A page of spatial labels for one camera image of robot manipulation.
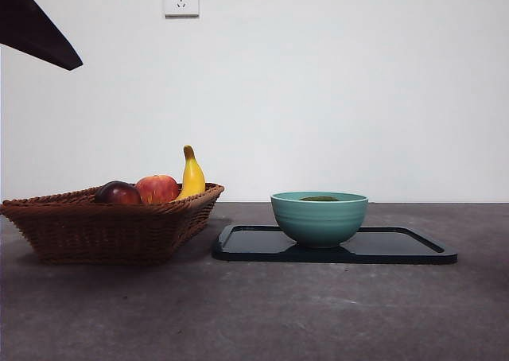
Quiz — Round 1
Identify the yellow banana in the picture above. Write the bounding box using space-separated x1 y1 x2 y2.
174 145 206 201

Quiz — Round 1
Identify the teal ceramic bowl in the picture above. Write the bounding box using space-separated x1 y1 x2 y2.
270 191 370 250

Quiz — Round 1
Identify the brown woven wicker basket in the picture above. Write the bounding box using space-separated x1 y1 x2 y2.
0 181 225 266

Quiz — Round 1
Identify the red yellow apple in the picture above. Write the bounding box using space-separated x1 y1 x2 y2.
134 173 181 205

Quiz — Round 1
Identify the black rectangular tray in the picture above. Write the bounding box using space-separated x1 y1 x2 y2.
211 223 458 265

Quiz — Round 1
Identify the dark red apple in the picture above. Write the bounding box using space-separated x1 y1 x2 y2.
94 180 142 206

